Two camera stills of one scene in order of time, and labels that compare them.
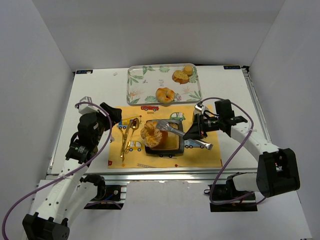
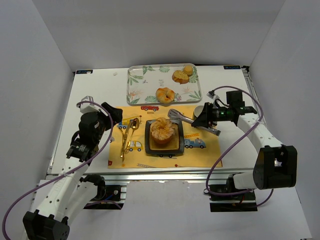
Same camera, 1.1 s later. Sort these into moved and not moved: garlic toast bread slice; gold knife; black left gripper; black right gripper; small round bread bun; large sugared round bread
Moved: large sugared round bread; black right gripper
Not moved: gold knife; black left gripper; garlic toast bread slice; small round bread bun
